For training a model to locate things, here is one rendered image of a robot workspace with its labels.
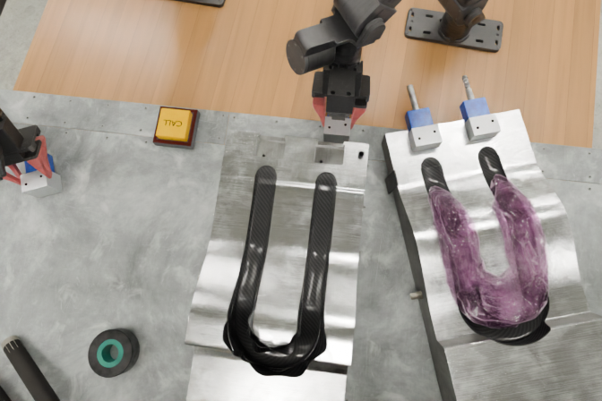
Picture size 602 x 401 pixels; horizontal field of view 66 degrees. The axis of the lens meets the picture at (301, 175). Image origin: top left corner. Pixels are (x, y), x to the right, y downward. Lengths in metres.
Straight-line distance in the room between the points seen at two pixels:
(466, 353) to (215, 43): 0.77
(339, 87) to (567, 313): 0.53
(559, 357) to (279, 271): 0.45
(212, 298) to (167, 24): 0.62
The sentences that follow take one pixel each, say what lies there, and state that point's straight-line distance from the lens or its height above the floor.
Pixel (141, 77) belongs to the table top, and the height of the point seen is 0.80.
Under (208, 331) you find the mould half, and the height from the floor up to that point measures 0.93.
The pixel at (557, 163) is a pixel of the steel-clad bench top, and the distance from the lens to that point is 1.04.
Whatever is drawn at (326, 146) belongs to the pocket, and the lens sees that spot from 0.87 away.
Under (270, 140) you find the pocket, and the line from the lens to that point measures 0.88.
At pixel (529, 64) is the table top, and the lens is 1.10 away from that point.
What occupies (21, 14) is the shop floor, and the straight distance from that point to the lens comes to 2.41.
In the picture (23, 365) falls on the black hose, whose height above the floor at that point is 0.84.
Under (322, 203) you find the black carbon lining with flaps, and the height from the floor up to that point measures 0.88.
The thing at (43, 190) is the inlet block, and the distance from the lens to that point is 1.03.
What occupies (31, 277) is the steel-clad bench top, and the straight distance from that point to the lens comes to 1.05.
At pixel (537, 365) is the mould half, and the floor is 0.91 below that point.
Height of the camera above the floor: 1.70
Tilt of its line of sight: 75 degrees down
